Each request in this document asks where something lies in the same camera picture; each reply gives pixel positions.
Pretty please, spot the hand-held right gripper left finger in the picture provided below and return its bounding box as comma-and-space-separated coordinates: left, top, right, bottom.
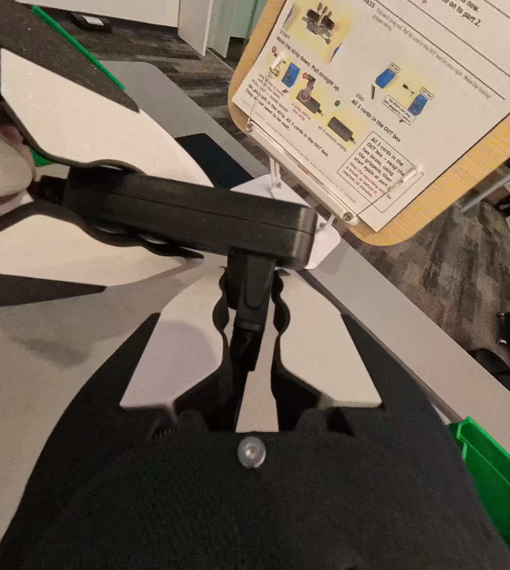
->
118, 266, 233, 419

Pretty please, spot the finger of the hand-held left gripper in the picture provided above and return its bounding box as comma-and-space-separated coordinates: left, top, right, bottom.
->
0, 207, 222, 288
0, 47, 215, 188

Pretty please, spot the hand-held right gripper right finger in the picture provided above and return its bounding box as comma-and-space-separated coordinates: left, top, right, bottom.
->
271, 269, 383, 412

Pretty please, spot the black power plug with cord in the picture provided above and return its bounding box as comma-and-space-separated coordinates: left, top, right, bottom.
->
224, 249, 279, 433

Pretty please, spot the black power strip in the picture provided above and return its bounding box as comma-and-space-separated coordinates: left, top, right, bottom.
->
28, 171, 319, 271

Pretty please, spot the green plastic bin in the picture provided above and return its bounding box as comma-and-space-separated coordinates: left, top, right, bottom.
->
448, 416, 510, 570
31, 5, 126, 169

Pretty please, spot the white cabinet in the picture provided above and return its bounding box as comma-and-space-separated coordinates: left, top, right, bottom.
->
15, 0, 215, 57

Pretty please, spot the wooden board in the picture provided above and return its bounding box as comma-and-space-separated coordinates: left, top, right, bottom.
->
227, 0, 510, 246

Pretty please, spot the printed instruction sheet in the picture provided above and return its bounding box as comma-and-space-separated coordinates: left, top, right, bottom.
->
233, 0, 510, 232

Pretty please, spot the dark table cable flap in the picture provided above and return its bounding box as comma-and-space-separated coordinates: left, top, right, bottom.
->
175, 133, 270, 190

